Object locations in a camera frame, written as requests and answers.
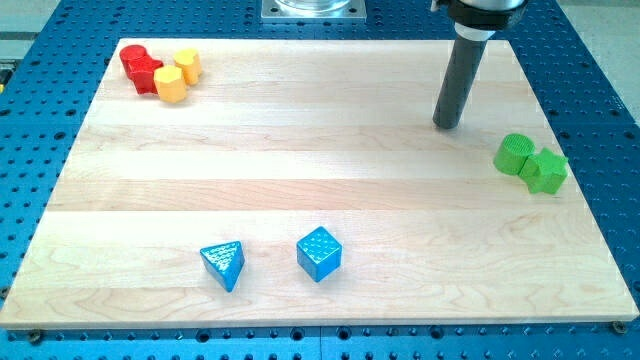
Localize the blue cube block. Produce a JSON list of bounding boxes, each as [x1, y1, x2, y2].
[[296, 226, 343, 282]]

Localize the light wooden board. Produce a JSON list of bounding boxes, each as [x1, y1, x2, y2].
[[1, 39, 638, 329]]

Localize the blue triangular prism block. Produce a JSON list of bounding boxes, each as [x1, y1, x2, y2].
[[199, 241, 245, 292]]

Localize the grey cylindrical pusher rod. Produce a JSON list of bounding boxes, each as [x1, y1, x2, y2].
[[432, 23, 495, 130]]

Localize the yellow hexagon block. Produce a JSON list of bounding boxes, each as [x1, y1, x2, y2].
[[153, 65, 187, 103]]

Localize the yellow heart block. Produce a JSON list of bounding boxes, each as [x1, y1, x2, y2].
[[173, 48, 202, 85]]

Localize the green cylinder block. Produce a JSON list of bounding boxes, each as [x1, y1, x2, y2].
[[493, 133, 535, 175]]

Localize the red star block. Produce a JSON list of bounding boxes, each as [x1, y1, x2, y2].
[[129, 56, 164, 94]]

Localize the green star block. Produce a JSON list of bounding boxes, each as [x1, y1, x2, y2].
[[518, 148, 568, 195]]

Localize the red cylinder block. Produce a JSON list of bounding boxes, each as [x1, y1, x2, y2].
[[119, 44, 148, 79]]

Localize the blue perforated metal table plate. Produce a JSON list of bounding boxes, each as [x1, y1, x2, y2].
[[1, 0, 639, 359]]

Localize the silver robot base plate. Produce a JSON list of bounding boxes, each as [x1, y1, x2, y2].
[[260, 0, 367, 22]]

